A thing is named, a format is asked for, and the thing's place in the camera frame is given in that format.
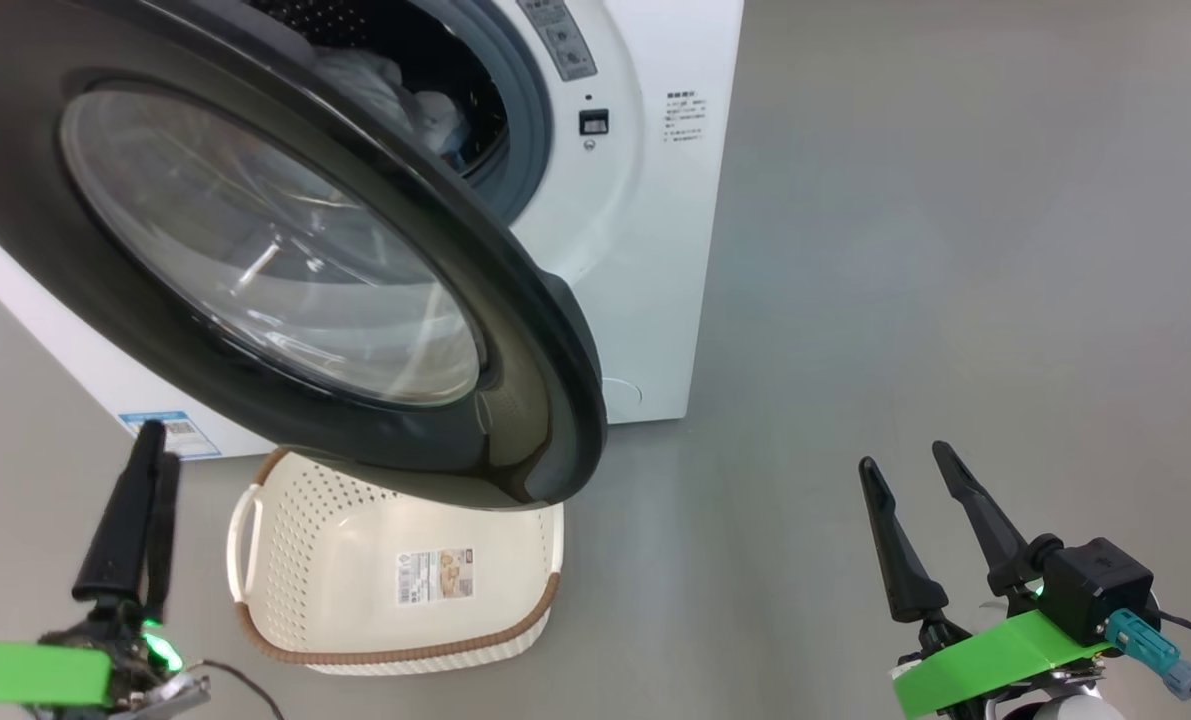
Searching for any black warning text label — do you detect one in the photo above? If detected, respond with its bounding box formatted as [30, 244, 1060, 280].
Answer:
[662, 91, 709, 144]

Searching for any basket product label sticker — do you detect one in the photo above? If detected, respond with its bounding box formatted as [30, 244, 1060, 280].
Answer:
[395, 546, 477, 608]

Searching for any white front-load washing machine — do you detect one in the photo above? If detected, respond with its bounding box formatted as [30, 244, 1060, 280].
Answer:
[0, 0, 746, 463]

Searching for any grey washing machine door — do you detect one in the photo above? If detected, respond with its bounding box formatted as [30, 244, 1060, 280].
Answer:
[0, 0, 609, 512]

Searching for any white perforated laundry basket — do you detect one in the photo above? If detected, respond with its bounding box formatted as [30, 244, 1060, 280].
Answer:
[226, 446, 567, 677]

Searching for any stainless steel washing machine drum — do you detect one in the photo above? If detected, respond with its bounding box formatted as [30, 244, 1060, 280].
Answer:
[245, 0, 512, 183]

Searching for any blue energy label sticker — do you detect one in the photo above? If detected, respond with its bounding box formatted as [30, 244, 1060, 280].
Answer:
[118, 409, 224, 462]

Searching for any grey instruction label strip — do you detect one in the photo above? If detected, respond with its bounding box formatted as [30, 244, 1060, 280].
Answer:
[514, 0, 599, 82]

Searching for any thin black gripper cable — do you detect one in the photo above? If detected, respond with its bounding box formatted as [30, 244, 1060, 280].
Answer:
[199, 657, 287, 720]

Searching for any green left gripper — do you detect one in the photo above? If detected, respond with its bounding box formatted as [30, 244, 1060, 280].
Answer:
[0, 419, 212, 720]

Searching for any black cable with teal connector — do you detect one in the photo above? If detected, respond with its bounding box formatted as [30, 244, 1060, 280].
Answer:
[1104, 607, 1191, 717]

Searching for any blue cartoon print garment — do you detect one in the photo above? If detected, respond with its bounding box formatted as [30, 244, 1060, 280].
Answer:
[313, 44, 418, 137]

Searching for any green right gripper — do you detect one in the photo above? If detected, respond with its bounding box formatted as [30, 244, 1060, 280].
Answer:
[858, 440, 1122, 720]

